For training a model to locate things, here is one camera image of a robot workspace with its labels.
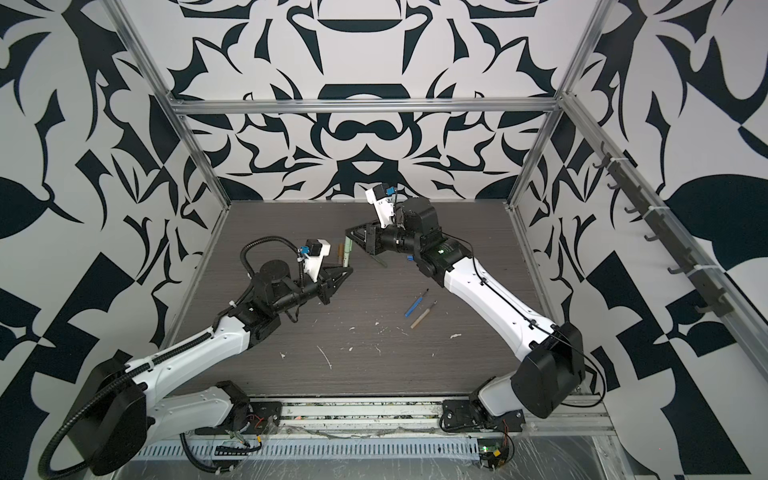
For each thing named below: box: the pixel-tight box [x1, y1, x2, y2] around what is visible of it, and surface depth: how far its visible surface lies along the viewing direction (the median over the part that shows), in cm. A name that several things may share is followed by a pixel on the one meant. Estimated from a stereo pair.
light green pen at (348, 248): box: [343, 236, 353, 268], surface depth 73 cm
